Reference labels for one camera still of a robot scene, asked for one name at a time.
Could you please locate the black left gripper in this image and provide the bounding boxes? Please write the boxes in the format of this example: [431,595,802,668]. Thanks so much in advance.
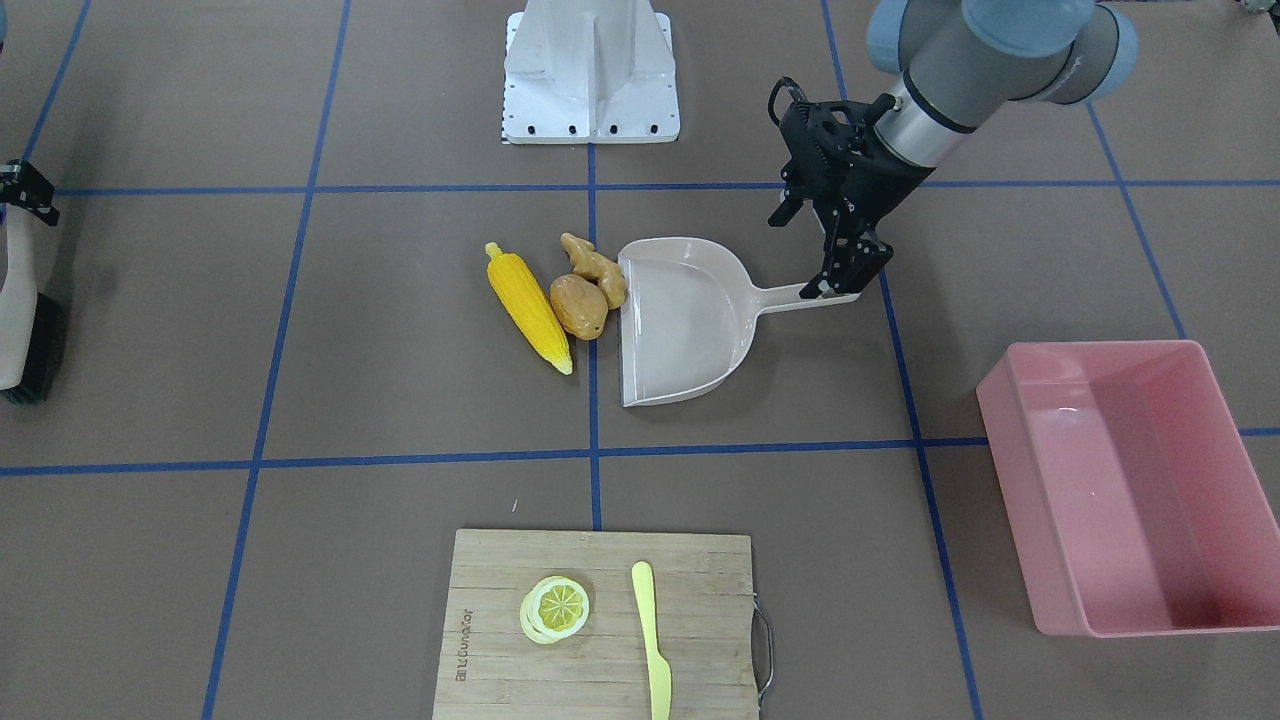
[768,77,934,300]

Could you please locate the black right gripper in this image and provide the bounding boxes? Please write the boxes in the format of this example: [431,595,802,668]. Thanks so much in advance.
[1,159,61,227]

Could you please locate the beige brush with black bristles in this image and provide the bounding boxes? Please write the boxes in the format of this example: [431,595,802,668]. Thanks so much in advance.
[1,205,68,406]

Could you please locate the beige plastic dustpan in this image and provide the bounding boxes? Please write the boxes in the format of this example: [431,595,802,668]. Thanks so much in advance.
[617,237,860,407]

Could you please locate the tan toy ginger root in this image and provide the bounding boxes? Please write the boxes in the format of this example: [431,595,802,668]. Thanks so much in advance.
[559,232,628,310]

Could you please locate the brown toy potato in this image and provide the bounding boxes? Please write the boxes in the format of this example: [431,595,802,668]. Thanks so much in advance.
[549,273,611,341]

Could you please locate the yellow toy corn cob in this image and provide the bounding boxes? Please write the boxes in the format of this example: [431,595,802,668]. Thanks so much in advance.
[484,242,573,375]

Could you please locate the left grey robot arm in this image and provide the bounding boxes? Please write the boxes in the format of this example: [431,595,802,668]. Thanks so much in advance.
[768,1,1139,301]

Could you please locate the pink plastic bin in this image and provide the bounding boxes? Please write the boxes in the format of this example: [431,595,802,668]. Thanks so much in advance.
[975,340,1279,638]

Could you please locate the yellow toy lemon slice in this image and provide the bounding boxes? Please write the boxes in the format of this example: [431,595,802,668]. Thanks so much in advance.
[518,577,591,644]

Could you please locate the yellow plastic knife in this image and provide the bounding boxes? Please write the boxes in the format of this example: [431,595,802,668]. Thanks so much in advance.
[631,561,673,719]

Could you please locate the bamboo cutting board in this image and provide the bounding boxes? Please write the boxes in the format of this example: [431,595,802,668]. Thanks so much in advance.
[431,529,760,719]

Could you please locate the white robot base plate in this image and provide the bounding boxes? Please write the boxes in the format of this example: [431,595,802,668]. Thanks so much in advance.
[500,1,681,145]

